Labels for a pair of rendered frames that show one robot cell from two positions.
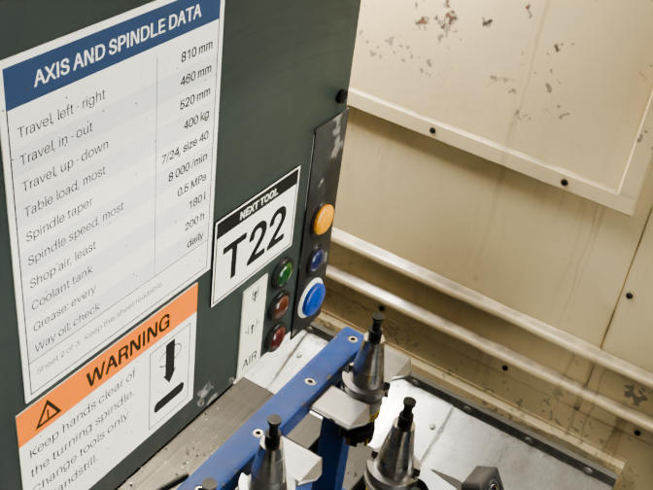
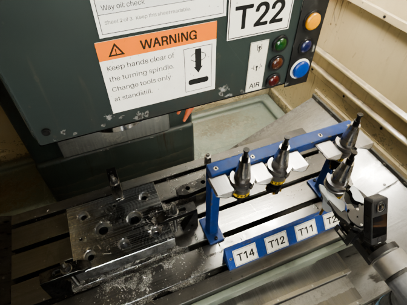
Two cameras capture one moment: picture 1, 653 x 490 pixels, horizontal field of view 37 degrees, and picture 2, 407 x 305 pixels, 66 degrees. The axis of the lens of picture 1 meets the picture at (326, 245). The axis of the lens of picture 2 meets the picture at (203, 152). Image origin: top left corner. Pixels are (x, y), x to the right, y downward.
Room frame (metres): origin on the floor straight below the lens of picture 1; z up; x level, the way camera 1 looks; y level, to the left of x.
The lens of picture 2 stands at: (0.18, -0.16, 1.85)
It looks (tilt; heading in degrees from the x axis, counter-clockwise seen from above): 47 degrees down; 40
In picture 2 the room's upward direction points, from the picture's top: straight up
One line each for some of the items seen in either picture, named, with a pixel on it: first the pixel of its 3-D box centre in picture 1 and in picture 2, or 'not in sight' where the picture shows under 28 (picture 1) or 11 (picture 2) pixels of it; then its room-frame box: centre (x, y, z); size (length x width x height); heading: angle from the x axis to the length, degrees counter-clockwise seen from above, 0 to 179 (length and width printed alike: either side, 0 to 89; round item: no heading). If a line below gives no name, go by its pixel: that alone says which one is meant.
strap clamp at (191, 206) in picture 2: not in sight; (176, 217); (0.53, 0.24, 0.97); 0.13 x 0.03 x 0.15; 152
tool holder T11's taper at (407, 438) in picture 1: (398, 444); (344, 170); (0.77, -0.11, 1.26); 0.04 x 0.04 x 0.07
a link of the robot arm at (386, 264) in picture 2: not in sight; (392, 262); (0.68, -0.30, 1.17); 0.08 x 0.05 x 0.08; 152
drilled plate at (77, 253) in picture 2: not in sight; (120, 227); (0.39, 0.36, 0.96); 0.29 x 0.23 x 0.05; 152
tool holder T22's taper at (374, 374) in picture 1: (370, 358); (351, 133); (0.91, -0.07, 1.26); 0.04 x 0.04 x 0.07
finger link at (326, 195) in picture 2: not in sight; (327, 203); (0.73, -0.12, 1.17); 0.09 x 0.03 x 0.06; 75
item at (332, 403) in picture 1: (343, 408); (329, 150); (0.87, -0.05, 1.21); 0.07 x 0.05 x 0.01; 62
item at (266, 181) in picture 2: not in sight; (260, 173); (0.67, 0.05, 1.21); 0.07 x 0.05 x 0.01; 62
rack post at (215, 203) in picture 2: not in sight; (212, 205); (0.60, 0.15, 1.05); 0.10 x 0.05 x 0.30; 62
